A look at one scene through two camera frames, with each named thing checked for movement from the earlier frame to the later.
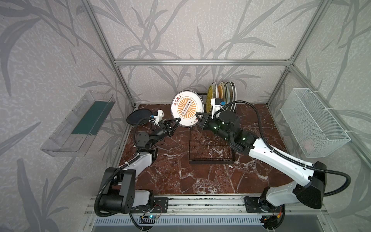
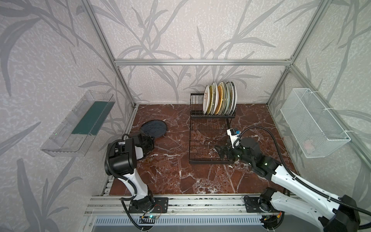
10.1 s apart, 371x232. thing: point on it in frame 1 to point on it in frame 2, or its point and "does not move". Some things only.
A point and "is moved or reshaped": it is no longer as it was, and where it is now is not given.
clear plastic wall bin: [71, 137] does not move
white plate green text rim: [234, 95] does not move
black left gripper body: [161, 133] to [147, 143]
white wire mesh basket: [316, 131] does not move
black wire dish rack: [210, 147] does not move
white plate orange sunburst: [185, 105] to [206, 99]
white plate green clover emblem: [215, 90] does not move
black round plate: [135, 117] is moved or reshaped
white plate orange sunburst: [231, 95] does not move
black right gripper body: [214, 126] to [237, 152]
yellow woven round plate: [209, 96] does not move
